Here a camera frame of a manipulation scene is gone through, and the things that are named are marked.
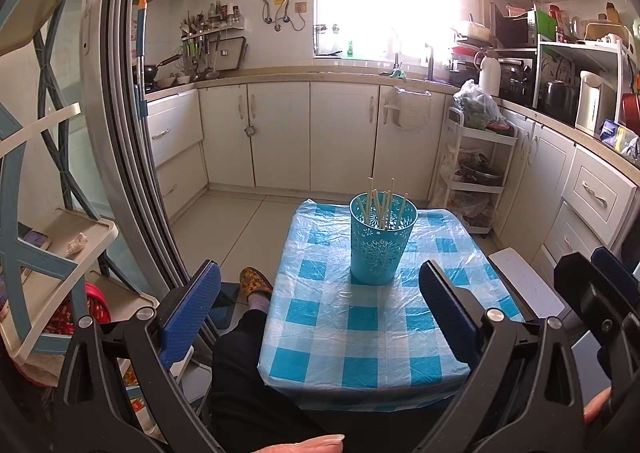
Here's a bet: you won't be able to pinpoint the black toaster oven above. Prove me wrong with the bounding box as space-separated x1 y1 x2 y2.
499 58 539 106

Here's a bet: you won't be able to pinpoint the white electric kettle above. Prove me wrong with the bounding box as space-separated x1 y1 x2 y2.
574 70 619 136

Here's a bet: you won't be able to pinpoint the white door-mounted bag holder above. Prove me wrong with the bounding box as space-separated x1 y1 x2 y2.
392 85 432 132

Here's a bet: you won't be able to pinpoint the black cooking pot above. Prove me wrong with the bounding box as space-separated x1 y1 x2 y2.
542 79 577 119

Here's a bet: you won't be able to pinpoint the bundle of wooden chopsticks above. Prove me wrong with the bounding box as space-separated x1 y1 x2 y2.
357 176 409 230

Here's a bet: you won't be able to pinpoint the red patterned bag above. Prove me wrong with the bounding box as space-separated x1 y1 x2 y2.
42 282 114 340

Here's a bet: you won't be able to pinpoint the plastic bag of vegetables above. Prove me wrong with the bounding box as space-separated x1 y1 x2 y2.
452 79 511 132

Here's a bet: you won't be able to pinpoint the silver microwave oven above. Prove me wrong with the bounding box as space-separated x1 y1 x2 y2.
492 8 539 49

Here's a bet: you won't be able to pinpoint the person's left hand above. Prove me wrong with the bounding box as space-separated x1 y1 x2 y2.
260 434 346 453

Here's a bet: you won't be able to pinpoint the blue checkered plastic tablecloth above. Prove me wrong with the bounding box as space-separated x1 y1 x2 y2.
257 199 527 400

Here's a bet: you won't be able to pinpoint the person's right hand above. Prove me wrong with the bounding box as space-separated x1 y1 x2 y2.
582 387 615 426

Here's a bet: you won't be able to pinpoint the sliding door frame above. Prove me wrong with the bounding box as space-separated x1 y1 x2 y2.
80 0 202 295

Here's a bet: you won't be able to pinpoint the white tiered rolling cart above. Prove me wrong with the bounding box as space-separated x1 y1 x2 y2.
439 105 517 237

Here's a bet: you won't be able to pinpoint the white and blue folding shelf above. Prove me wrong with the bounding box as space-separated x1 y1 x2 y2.
0 0 162 370

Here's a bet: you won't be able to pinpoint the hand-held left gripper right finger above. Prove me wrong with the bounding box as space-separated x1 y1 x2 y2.
419 260 587 453

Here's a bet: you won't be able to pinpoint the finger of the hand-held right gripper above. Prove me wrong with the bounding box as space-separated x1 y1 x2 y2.
553 253 632 355
590 247 640 325

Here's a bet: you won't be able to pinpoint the teal perforated utensil holder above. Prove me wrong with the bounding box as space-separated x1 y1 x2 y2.
349 192 418 285

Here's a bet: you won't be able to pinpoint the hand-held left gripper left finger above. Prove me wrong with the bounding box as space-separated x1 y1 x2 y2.
54 260 223 453

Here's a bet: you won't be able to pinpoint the dark pot with lid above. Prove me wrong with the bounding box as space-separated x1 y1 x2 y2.
457 153 505 186

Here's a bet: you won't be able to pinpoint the wall rack with utensils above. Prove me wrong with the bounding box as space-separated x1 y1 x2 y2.
179 0 246 80

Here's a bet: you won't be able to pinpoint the cream cabinets under window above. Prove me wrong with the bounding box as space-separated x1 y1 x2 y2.
197 81 446 196

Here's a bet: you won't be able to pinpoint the mop with orange-tipped handle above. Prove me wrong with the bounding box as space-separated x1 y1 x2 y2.
132 0 151 120

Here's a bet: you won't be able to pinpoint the white countertop shelf rack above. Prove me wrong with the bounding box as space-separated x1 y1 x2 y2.
532 40 632 134

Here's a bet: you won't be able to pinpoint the small white wooden stool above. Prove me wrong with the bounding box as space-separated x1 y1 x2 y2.
487 247 566 322

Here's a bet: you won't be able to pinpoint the orange patterned slipper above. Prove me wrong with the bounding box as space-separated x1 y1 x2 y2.
238 266 275 304

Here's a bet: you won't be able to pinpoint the white thermos jug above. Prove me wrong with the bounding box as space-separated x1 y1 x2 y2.
477 51 502 96

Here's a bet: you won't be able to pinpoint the hanging metal tray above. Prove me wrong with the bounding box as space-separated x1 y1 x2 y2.
217 36 250 72

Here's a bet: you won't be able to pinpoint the red pan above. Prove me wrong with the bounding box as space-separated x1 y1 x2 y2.
622 75 640 122

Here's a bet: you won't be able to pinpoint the cream cabinet with side drawers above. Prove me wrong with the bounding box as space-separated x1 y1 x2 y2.
500 105 639 265

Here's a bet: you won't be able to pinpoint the blue and yellow package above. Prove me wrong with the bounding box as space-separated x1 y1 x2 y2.
598 118 640 156

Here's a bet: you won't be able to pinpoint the cream cabinet with stove drawers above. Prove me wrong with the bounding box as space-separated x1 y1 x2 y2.
144 88 209 220

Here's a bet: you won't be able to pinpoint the black wok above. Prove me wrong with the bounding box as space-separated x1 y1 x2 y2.
142 53 184 84

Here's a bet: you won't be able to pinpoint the person's leg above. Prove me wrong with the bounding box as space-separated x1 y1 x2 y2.
207 290 351 453

